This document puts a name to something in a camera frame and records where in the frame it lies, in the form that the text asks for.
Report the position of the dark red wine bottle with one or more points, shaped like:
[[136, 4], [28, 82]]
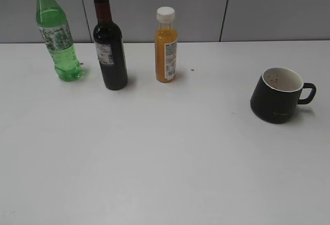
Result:
[[109, 47]]

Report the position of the black mug white interior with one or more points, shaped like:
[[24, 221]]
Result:
[[278, 92]]

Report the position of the orange juice bottle white cap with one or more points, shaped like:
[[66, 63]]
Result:
[[165, 45]]

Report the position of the green plastic soda bottle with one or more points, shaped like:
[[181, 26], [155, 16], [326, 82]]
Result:
[[53, 25]]

